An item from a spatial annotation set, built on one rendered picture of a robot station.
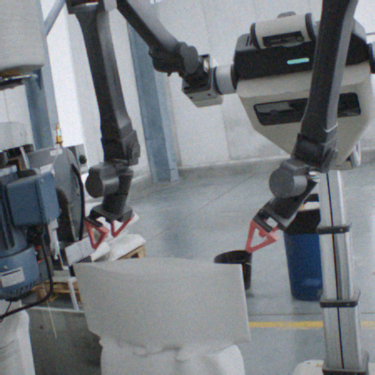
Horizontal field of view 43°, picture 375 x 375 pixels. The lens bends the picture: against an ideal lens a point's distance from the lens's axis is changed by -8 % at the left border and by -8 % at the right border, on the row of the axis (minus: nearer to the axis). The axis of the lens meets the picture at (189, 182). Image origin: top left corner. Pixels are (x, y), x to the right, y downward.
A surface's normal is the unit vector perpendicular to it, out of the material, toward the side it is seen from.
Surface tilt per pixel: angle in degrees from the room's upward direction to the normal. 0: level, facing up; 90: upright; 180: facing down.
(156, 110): 90
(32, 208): 90
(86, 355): 90
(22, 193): 90
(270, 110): 130
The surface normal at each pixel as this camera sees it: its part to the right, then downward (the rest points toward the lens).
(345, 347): -0.40, 0.20
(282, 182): -0.61, 0.04
